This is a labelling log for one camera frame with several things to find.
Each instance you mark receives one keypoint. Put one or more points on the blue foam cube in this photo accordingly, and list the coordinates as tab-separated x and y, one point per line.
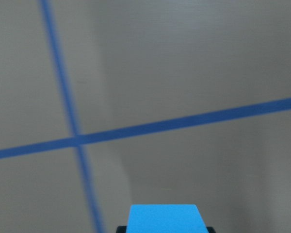
165	218

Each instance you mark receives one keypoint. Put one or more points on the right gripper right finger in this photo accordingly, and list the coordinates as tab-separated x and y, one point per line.
210	230

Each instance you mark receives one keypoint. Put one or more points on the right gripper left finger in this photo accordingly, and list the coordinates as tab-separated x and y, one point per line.
121	229

